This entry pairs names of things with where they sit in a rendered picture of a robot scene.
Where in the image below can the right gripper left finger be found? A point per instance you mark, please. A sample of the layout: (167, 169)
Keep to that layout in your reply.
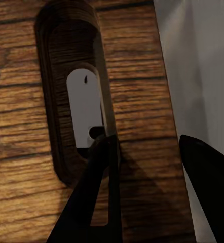
(73, 226)

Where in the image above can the cutting board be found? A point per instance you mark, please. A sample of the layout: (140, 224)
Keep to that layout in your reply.
(35, 183)

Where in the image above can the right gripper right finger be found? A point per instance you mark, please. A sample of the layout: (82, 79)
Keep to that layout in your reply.
(205, 168)

